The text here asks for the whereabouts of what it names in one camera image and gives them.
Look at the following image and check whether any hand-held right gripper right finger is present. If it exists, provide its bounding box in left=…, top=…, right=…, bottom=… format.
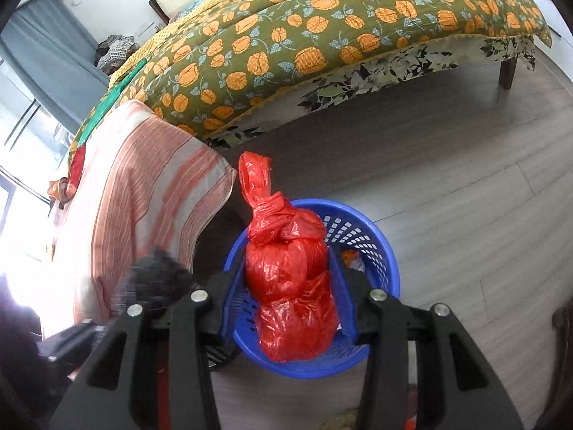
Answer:
left=328, top=245, right=524, bottom=430

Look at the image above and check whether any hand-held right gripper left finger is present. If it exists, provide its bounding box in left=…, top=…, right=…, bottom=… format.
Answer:
left=49, top=269, right=246, bottom=430

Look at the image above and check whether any orange snack packet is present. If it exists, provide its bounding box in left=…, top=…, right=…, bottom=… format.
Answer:
left=342, top=251, right=366, bottom=272

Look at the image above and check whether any red plastic bag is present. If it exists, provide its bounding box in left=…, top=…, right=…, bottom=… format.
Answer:
left=237, top=151, right=340, bottom=363

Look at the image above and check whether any blue plastic basket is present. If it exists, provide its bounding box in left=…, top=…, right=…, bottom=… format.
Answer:
left=222, top=198, right=400, bottom=379

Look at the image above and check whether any orange striped tablecloth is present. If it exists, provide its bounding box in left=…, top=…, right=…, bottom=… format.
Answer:
left=42, top=100, right=238, bottom=328

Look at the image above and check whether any leaf print bed sheet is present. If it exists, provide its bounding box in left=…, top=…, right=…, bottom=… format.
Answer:
left=208, top=36, right=538, bottom=151

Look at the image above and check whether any bed with pumpkin quilt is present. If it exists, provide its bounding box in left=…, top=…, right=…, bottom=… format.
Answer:
left=67, top=0, right=552, bottom=148

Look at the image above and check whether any dark wooden bed leg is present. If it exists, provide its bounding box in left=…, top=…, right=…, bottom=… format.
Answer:
left=498, top=57, right=518, bottom=91

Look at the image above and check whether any pile of clothes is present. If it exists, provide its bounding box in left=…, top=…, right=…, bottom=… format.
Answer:
left=94, top=35, right=140, bottom=72

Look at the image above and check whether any blue grey curtain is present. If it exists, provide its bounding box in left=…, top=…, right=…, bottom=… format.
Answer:
left=0, top=0, right=110, bottom=135

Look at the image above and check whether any dark wooden headboard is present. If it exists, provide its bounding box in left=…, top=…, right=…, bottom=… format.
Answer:
left=150, top=0, right=172, bottom=26

